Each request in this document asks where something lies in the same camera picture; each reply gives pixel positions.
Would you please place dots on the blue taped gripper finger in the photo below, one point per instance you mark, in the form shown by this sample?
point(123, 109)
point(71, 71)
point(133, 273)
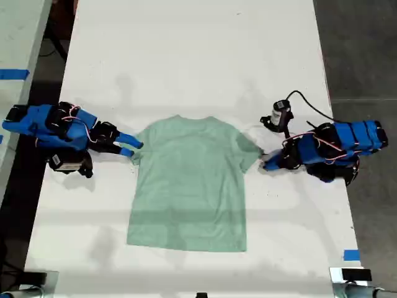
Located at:
point(125, 151)
point(130, 139)
point(273, 155)
point(273, 165)

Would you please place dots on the pale green T-shirt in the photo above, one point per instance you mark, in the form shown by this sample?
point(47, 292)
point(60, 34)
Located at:
point(189, 174)

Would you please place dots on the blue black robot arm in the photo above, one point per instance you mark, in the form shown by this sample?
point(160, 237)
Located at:
point(350, 136)
point(37, 121)

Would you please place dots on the long blue tape strip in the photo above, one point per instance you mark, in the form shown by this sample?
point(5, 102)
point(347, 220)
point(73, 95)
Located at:
point(14, 74)

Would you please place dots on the short blue tape strip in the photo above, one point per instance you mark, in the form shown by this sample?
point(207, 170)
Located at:
point(351, 255)

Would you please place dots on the small black box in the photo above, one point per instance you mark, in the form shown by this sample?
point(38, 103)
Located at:
point(34, 277)
point(356, 274)

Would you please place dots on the tiny black block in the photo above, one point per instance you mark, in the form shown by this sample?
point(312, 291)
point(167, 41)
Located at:
point(201, 295)

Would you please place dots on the grey metal pipe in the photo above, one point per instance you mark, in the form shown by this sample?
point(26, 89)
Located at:
point(356, 291)
point(21, 292)

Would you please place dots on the black camera box with label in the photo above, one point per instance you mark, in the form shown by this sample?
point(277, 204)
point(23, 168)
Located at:
point(279, 113)
point(66, 163)

